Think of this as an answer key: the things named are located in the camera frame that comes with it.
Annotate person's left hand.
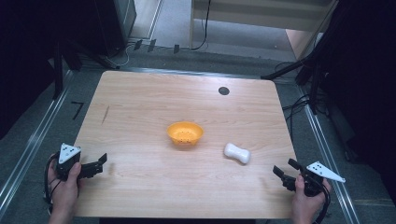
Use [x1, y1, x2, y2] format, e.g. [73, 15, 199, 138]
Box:
[47, 161, 83, 217]

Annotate orange perforated plastic bowl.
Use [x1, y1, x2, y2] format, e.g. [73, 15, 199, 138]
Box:
[165, 120, 205, 147]

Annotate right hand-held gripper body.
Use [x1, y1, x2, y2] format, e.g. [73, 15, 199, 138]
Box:
[297, 161, 347, 198]

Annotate black floor cables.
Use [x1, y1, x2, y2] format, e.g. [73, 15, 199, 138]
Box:
[280, 61, 313, 133]

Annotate person's right hand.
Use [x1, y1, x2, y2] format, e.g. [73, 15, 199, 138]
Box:
[290, 174, 332, 222]

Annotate black hanging cable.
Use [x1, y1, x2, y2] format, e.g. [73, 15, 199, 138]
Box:
[190, 0, 213, 51]

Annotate white floor cable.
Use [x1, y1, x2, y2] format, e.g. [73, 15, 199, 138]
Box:
[105, 42, 135, 68]

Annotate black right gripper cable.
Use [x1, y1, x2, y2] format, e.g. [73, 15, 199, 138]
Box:
[313, 182, 332, 224]

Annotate white bone-shaped object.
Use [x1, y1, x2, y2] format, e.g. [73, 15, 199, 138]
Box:
[223, 142, 252, 165]

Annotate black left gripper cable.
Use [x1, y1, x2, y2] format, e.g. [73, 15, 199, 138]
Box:
[43, 152, 63, 207]

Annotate black curtain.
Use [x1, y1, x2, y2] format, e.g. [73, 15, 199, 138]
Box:
[0, 0, 97, 141]
[306, 0, 396, 200]

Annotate black metal stand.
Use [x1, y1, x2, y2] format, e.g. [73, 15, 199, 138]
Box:
[261, 46, 331, 116]
[51, 38, 82, 101]

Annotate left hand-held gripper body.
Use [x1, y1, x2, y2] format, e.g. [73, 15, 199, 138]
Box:
[55, 142, 104, 182]

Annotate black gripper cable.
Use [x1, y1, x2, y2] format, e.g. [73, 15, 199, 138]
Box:
[43, 152, 63, 207]
[313, 182, 332, 224]

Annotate dark cabinet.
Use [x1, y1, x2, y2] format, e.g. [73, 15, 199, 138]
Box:
[90, 0, 138, 59]

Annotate black tape mark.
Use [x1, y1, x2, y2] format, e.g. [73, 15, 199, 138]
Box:
[70, 101, 85, 121]

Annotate white shelf unit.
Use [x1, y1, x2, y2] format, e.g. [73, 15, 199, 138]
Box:
[189, 0, 340, 62]

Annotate metal floor rail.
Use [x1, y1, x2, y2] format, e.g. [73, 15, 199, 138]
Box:
[0, 70, 75, 217]
[297, 85, 361, 224]

